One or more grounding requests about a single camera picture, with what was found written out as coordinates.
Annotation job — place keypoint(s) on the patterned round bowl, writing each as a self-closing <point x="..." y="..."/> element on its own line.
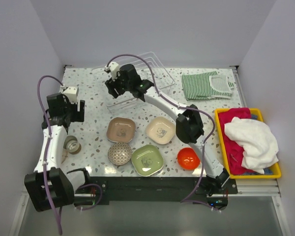
<point x="119" y="153"/>

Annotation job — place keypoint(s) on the green striped cloth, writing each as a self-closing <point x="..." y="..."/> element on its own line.
<point x="206" y="86"/>

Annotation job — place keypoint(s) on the orange round bowl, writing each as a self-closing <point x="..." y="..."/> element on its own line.
<point x="188" y="159"/>

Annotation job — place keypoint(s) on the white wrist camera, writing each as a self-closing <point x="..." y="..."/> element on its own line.
<point x="112" y="68"/>
<point x="71" y="92"/>

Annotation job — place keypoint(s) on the magenta cloth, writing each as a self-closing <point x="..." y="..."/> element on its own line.
<point x="234" y="152"/>

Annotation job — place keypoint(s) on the white wire dish rack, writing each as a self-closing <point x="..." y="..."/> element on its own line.
<point x="141" y="72"/>

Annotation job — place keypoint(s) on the white towel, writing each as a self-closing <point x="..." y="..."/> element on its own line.
<point x="259" y="144"/>

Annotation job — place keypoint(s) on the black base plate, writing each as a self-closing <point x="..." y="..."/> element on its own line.
<point x="155" y="189"/>

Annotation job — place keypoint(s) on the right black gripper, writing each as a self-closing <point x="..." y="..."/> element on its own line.
<point x="111" y="85"/>

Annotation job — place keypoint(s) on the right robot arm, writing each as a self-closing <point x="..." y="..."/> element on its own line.
<point x="189" y="125"/>

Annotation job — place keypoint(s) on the green square panda plate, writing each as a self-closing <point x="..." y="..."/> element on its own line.
<point x="147" y="160"/>

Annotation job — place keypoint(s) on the yellow plastic bin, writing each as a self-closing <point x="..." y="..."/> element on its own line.
<point x="275" y="168"/>

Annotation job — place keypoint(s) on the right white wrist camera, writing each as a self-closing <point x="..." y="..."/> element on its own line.
<point x="112" y="68"/>

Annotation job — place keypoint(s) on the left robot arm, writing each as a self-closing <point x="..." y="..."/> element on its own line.
<point x="48" y="181"/>

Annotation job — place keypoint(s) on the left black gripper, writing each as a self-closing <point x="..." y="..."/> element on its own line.
<point x="78" y="116"/>

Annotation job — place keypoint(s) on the cream steel-lined cup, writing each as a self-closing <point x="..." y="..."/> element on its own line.
<point x="72" y="145"/>

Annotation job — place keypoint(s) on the cream square panda plate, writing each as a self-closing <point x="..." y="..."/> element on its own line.
<point x="161" y="130"/>

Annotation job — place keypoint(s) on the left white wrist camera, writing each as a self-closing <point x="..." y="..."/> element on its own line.
<point x="71" y="92"/>

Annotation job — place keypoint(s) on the brown square panda plate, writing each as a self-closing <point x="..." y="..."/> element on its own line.
<point x="121" y="130"/>

